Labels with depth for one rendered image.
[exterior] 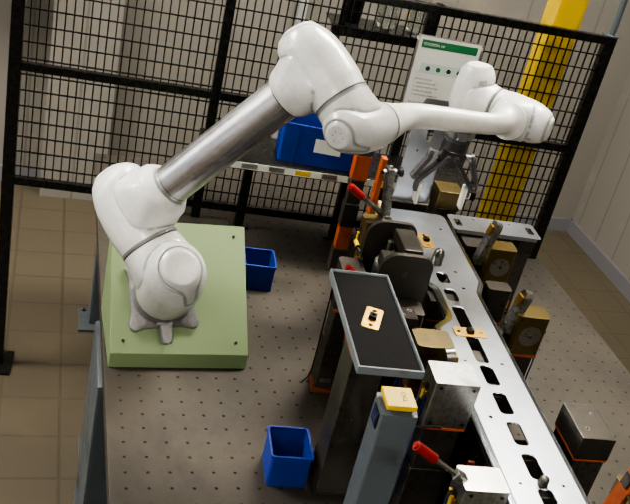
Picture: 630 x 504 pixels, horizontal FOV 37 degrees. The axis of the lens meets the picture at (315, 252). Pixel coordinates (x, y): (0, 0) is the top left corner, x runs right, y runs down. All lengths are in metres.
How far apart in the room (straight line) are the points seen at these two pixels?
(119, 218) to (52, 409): 1.25
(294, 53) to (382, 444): 0.86
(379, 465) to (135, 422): 0.70
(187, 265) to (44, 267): 1.99
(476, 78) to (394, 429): 1.08
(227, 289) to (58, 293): 1.58
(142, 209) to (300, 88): 0.50
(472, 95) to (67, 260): 2.27
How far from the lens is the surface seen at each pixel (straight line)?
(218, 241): 2.57
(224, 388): 2.46
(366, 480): 1.87
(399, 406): 1.77
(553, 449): 2.10
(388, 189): 2.62
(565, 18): 3.26
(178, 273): 2.24
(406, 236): 2.31
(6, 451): 3.26
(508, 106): 2.45
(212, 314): 2.52
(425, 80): 3.13
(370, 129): 2.04
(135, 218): 2.29
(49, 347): 3.71
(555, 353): 3.03
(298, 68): 2.08
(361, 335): 1.93
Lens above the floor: 2.19
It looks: 28 degrees down
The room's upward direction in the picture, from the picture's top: 14 degrees clockwise
